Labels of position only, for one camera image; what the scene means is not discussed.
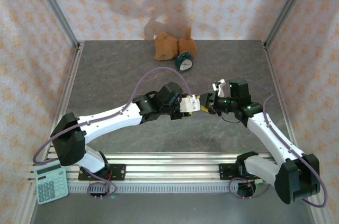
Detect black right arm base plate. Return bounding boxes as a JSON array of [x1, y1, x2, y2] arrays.
[[219, 164, 248, 181]]

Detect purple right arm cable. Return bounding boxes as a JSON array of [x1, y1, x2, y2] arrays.
[[222, 78, 329, 208]]

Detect light teal calculator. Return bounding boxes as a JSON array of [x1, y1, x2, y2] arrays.
[[33, 162, 69, 205]]

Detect teal alarm clock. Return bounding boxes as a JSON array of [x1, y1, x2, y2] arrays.
[[175, 51, 193, 73]]

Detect brown plush toy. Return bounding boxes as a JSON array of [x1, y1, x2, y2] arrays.
[[154, 26, 198, 62]]

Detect aluminium side rail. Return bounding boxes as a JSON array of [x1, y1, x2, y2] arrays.
[[263, 41, 296, 140], [46, 42, 85, 160]]

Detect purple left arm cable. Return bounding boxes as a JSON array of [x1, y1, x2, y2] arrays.
[[33, 66, 198, 200]]

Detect aluminium front rails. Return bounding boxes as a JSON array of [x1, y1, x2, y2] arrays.
[[28, 152, 276, 184]]

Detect slotted grey cable duct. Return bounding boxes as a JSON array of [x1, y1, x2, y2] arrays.
[[67, 183, 239, 193]]

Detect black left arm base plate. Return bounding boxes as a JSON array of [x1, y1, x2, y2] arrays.
[[78, 164, 126, 181]]

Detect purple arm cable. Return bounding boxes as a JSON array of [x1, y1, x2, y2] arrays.
[[33, 66, 198, 200], [222, 78, 329, 208]]

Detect aluminium corner post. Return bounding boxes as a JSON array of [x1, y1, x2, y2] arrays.
[[28, 0, 80, 49], [264, 0, 316, 47]]

